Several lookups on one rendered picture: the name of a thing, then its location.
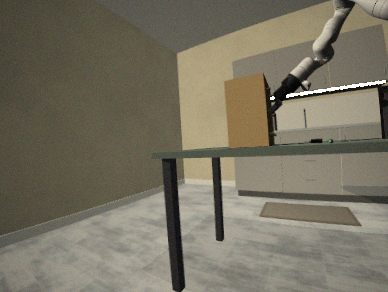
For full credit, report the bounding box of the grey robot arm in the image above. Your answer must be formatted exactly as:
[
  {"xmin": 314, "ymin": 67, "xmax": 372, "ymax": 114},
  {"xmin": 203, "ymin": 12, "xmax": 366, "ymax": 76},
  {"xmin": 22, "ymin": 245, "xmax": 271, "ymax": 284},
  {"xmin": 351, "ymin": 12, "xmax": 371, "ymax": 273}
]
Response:
[{"xmin": 298, "ymin": 0, "xmax": 388, "ymax": 76}]

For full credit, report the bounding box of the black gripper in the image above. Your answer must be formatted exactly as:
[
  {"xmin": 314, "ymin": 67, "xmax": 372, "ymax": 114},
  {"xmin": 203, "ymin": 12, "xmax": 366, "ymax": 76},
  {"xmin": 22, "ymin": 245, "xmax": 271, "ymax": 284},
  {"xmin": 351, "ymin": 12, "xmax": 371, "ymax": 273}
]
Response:
[{"xmin": 269, "ymin": 66, "xmax": 311, "ymax": 114}]

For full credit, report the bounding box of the small wooden chest of drawers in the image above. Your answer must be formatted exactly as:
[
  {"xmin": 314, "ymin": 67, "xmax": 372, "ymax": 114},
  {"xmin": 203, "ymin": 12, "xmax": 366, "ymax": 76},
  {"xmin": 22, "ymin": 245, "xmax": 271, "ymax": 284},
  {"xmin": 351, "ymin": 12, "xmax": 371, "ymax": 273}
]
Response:
[{"xmin": 224, "ymin": 73, "xmax": 273, "ymax": 148}]

